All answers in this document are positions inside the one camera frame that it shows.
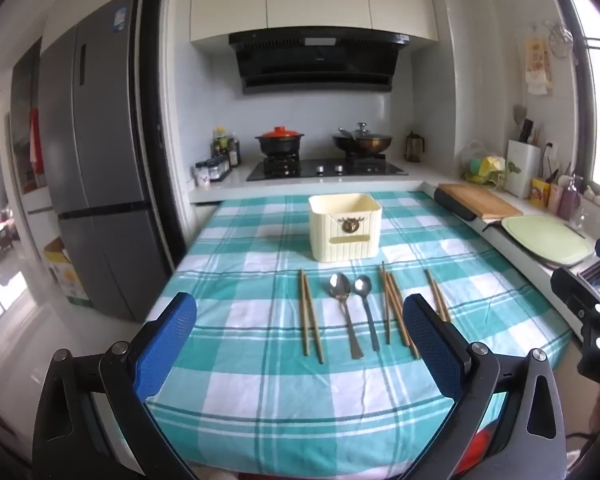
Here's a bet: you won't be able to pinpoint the wooden chopstick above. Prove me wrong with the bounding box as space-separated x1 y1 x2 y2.
425 269 446 322
300 270 310 356
380 261 391 344
301 271 325 364
427 270 451 323
389 272 420 360
381 266 412 348

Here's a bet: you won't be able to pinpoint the steel spoon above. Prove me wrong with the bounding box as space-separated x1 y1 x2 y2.
327 272 364 360
354 275 380 352

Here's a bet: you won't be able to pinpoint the green plastic cutting board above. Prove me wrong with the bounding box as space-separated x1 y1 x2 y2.
501 216 594 266

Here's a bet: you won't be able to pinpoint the purple soap bottle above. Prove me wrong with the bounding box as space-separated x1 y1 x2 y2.
558 176 582 221

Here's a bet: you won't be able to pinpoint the pink cup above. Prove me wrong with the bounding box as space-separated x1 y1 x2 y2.
546 183 564 214

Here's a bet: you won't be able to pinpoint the yellow packet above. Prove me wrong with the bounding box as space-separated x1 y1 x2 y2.
529 178 550 208

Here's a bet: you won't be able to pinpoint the yellow cardboard box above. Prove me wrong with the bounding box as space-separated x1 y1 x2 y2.
44 237 93 308

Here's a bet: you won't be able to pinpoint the wooden cutting board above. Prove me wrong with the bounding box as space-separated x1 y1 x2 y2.
434 183 522 221

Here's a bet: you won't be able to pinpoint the white knife holder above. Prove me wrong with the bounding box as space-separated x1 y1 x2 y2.
505 140 541 200

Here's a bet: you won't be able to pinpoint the teal plaid tablecloth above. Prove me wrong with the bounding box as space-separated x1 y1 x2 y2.
148 192 571 479

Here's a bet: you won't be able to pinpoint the yellow green plastic bag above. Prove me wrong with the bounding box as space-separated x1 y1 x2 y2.
460 140 505 186

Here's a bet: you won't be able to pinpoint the cream utensil holder box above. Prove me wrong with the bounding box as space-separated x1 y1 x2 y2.
309 193 382 263

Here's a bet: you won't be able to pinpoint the white spice shaker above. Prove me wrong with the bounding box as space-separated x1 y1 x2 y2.
194 162 210 188

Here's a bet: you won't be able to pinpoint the spice jar rack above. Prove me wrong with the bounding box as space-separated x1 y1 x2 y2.
206 155 232 182

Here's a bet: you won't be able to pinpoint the dark glass press jug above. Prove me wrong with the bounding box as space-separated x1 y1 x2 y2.
405 131 426 164

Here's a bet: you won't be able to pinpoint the black gas stove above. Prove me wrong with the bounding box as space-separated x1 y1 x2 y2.
247 155 407 181

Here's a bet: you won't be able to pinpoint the sauce bottles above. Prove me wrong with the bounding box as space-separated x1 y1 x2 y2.
211 127 242 168

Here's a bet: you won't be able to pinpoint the wok with glass lid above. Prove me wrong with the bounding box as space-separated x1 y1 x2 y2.
332 122 392 157

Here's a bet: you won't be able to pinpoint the black pot orange lid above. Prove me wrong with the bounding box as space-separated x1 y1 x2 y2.
257 126 303 157

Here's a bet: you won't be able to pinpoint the grey refrigerator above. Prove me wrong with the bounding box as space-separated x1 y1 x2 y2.
38 0 168 322

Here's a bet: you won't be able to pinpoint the black range hood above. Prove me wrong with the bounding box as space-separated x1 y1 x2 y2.
228 26 411 93

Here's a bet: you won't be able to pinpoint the hanging wall towel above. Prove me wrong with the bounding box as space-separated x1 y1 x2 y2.
524 35 553 96

